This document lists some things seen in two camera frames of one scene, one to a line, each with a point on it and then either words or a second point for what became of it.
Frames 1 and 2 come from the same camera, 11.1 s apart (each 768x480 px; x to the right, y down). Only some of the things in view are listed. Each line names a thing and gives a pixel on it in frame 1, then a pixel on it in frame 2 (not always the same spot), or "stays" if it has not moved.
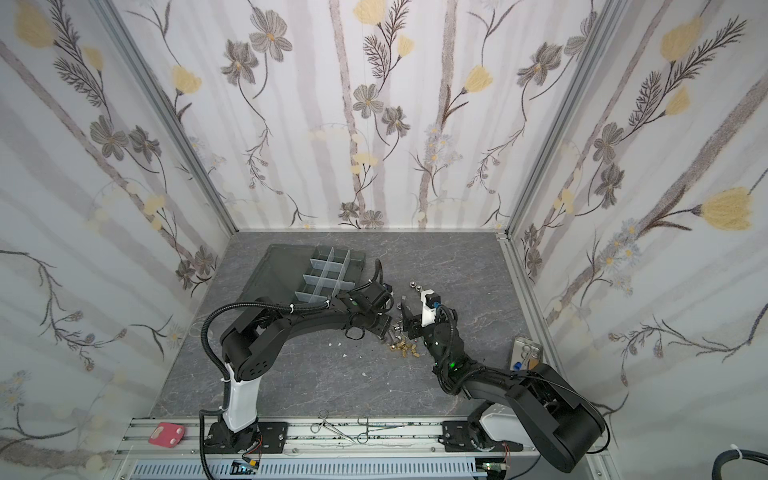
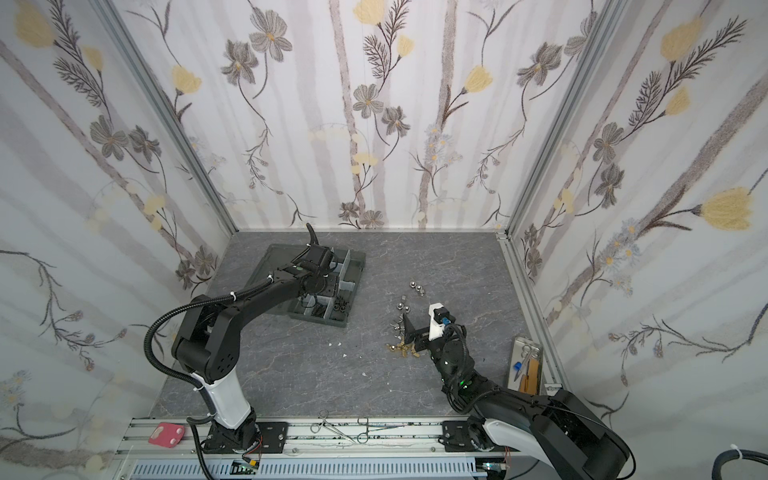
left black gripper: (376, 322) to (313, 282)
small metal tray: (525, 353) stays
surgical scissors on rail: (361, 438) stays
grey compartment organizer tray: (305, 272) stays
